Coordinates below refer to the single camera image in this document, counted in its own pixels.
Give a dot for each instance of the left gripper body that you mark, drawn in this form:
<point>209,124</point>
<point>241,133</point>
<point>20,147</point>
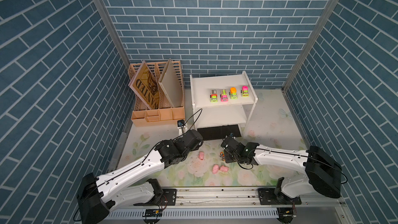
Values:
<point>196,147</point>

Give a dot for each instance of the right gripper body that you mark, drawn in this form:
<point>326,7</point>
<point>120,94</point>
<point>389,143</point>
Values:
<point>230,158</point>

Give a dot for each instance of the pink pig toy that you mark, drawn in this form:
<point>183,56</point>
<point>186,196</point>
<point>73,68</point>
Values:
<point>201,155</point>
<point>224,169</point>

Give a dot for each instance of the green striped toy car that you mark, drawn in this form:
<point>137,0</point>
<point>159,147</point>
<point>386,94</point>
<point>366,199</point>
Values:
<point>224,96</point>

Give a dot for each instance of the orange green toy car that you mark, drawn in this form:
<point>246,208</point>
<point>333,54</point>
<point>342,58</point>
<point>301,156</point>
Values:
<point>233,93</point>

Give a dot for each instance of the pink green toy car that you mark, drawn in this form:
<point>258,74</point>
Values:
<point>244,91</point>

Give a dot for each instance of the pink green toy truck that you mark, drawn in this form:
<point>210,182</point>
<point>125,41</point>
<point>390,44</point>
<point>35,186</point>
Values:
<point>222,156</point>

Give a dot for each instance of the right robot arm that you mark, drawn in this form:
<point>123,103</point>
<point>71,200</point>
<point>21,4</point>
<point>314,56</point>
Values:
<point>317,171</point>

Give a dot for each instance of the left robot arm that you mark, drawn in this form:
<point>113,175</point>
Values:
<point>97,196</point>

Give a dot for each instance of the floral table mat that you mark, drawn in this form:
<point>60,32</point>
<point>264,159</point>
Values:
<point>271,125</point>

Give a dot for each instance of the white three-tier shelf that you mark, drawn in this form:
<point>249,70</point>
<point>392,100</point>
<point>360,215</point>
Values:
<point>219,119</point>

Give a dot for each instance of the peach desk file organizer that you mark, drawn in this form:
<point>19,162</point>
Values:
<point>159,91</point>

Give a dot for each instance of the beige board book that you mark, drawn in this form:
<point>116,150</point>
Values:
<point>170,85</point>

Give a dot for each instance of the wanted poster book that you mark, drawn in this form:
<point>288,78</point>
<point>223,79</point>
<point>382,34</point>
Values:
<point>145,86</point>

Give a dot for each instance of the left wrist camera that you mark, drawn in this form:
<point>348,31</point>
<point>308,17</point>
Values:
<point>182,126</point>

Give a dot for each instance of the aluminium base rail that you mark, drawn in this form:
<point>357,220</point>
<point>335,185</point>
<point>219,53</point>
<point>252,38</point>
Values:
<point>214,197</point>

